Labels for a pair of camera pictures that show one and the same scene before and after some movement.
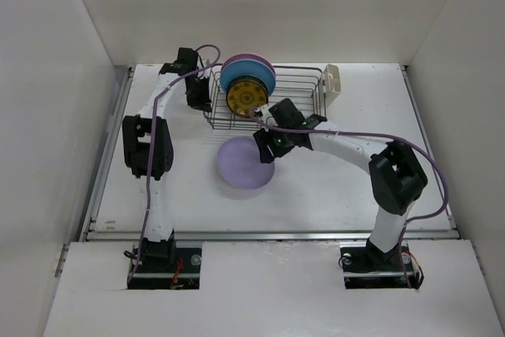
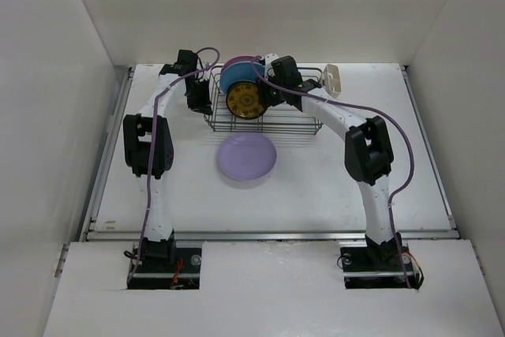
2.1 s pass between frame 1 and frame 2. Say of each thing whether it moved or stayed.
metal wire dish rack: stayed
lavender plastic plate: moved
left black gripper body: stayed
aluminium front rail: stayed
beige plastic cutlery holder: stayed
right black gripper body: moved
